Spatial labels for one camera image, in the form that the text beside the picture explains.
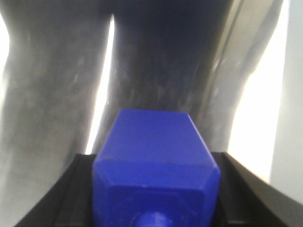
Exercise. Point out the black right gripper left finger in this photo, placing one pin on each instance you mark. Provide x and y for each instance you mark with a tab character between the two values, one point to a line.
69	202

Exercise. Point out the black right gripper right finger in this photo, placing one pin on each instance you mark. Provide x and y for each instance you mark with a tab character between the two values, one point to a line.
245	201

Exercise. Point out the blue plastic block part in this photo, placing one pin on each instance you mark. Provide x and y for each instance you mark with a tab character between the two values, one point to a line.
154	169

